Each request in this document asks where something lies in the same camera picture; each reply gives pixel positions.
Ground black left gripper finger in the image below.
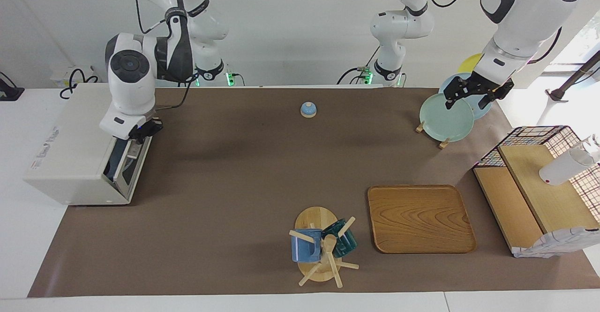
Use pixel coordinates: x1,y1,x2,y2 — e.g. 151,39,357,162
444,79,468,110
478,79,515,109

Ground glass oven door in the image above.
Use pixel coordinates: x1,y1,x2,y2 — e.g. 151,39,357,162
103,136,153,200

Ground beige toaster oven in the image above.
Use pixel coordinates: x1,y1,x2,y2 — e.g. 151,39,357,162
23,83,155,206

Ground yellow plate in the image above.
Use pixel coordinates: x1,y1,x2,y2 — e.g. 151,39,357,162
457,52,483,74

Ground light blue racked plate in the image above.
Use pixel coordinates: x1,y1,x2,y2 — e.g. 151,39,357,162
438,72,493,120

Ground pale green plate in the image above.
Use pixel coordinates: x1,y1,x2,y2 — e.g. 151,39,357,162
419,93,475,143

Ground wooden plate rack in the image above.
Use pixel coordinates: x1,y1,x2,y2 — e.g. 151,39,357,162
415,121,450,149

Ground black metal pole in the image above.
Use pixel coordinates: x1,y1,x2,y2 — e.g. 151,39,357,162
546,50,600,102

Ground white cylindrical bottle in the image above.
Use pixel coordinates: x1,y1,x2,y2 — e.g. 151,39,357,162
539,134,600,186

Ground brown table mat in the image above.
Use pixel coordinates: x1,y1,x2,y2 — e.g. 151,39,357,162
27,87,600,298

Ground wooden shelf boards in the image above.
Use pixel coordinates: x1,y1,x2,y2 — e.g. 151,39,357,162
473,144,600,256

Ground black clamp object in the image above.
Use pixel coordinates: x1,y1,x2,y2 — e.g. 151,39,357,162
0,72,25,102

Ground rectangular wooden tray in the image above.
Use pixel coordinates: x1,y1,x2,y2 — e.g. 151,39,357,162
367,185,477,254

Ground white patterned cloth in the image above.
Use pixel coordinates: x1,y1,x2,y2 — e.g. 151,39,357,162
512,227,600,259

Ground wooden mug tree stand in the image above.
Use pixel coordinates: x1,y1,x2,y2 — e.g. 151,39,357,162
288,206,360,288

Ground dark green mug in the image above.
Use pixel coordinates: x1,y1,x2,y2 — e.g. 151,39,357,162
321,218,358,258

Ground blue mug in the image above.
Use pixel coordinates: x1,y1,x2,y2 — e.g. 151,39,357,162
291,228,323,263

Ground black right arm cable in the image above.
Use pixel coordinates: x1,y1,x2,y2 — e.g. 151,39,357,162
135,0,198,111

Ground black wire basket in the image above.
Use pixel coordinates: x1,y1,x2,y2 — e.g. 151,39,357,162
472,125,600,209

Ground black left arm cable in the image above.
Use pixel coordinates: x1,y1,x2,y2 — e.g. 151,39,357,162
424,0,563,64

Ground black looped wall cable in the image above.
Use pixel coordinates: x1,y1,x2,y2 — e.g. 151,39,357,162
60,68,100,100

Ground white wall socket box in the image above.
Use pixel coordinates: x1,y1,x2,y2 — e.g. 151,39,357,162
51,66,97,88

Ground black arm base cable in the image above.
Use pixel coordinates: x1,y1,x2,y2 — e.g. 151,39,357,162
337,45,381,85

